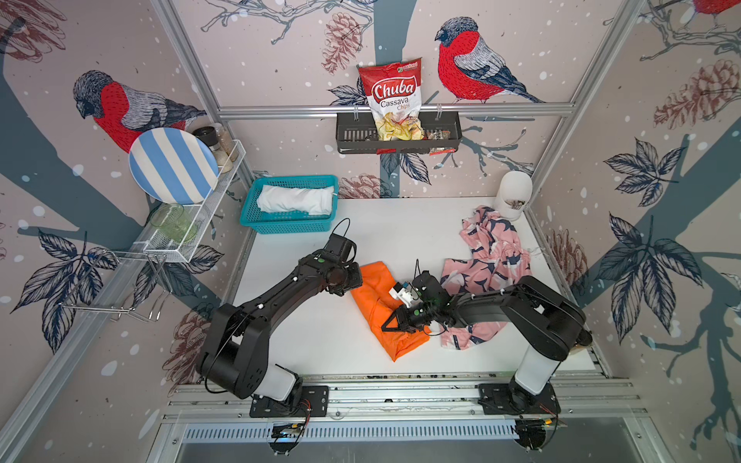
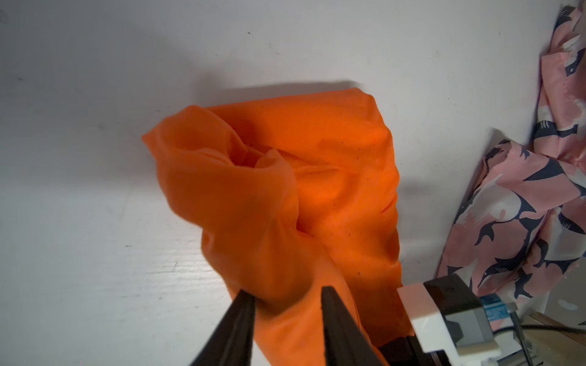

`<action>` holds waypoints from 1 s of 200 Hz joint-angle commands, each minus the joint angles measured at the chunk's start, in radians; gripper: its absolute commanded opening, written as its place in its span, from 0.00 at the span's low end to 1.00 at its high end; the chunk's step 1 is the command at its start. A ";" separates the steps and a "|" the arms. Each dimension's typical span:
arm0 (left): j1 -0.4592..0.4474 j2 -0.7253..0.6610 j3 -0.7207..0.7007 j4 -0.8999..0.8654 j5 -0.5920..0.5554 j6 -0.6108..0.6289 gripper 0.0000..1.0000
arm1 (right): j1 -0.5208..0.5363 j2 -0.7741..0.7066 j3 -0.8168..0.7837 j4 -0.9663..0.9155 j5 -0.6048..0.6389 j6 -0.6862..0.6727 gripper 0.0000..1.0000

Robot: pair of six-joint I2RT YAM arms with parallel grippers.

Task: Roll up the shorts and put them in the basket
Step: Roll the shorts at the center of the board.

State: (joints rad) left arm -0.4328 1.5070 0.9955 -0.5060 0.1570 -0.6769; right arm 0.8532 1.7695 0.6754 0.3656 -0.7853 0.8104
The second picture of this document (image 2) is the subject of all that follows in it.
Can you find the pink patterned cloth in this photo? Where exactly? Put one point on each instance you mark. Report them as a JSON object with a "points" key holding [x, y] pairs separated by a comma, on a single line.
{"points": [[523, 226]]}

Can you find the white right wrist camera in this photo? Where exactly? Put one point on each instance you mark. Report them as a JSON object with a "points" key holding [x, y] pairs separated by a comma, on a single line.
{"points": [[448, 318]]}

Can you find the orange cloth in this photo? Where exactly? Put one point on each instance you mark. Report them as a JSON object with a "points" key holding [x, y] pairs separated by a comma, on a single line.
{"points": [[292, 194]]}

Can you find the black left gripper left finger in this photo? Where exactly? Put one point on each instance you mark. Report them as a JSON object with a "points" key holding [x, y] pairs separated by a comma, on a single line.
{"points": [[231, 343]]}

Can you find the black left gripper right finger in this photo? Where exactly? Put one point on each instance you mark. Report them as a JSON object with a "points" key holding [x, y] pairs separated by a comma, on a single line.
{"points": [[344, 342]]}

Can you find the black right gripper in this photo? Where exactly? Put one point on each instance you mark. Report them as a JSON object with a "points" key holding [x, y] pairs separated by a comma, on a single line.
{"points": [[407, 351]]}

